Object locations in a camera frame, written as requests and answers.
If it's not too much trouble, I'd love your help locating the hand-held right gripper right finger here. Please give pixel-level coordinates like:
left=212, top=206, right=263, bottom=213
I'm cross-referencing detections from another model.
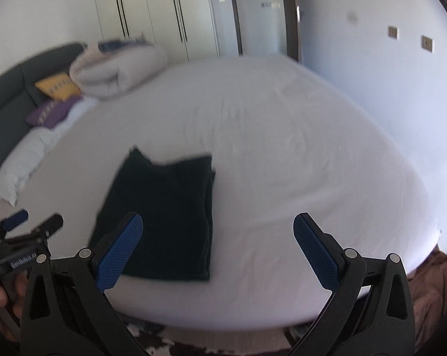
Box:
left=286, top=212, right=417, bottom=356

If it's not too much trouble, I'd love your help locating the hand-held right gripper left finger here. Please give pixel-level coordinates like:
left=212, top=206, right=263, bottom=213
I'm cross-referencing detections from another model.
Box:
left=20, top=211, right=150, bottom=356

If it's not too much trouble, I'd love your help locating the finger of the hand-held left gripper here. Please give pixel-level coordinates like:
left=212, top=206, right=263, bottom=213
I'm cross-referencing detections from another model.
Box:
left=0, top=209, right=30, bottom=233
left=8, top=214, right=64, bottom=247

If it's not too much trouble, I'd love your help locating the dark green garment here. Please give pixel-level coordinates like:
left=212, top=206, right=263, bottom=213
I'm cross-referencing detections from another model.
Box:
left=88, top=146, right=216, bottom=282

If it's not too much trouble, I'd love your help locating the white pillow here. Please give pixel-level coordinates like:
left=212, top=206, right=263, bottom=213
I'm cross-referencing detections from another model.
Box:
left=53, top=96, right=98, bottom=139
left=0, top=128, right=57, bottom=207

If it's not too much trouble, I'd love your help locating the white bed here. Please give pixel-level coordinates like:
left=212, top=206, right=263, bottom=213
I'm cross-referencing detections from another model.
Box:
left=0, top=55, right=441, bottom=332

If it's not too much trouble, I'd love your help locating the purple pillow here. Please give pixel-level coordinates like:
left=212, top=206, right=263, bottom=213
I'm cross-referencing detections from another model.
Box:
left=26, top=95, right=84, bottom=129

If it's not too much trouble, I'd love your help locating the grey upholstered headboard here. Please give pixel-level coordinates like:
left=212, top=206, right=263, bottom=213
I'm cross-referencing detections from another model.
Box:
left=0, top=42, right=87, bottom=193

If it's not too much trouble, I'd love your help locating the brown cloth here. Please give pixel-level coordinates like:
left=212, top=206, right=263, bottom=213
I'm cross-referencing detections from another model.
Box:
left=409, top=247, right=447, bottom=342

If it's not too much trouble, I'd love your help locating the cowhide rug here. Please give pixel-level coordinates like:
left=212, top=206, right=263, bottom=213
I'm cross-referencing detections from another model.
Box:
left=125, top=321, right=294, bottom=356

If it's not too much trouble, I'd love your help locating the yellow pillow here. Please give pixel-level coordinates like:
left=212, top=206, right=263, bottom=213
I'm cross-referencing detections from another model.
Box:
left=35, top=71, right=81, bottom=101

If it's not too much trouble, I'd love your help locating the beige folded duvet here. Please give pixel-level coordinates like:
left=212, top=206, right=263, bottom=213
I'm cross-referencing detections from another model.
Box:
left=69, top=42, right=168, bottom=99

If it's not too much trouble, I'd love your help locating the blue patterned cloth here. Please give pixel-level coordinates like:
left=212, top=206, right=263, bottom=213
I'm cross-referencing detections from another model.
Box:
left=97, top=39, right=144, bottom=53

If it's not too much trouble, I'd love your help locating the white door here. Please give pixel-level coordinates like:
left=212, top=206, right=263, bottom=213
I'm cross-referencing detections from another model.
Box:
left=231, top=0, right=303, bottom=62

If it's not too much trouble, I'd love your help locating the white wardrobe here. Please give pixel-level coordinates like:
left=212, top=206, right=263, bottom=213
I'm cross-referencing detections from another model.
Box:
left=92, top=0, right=242, bottom=63

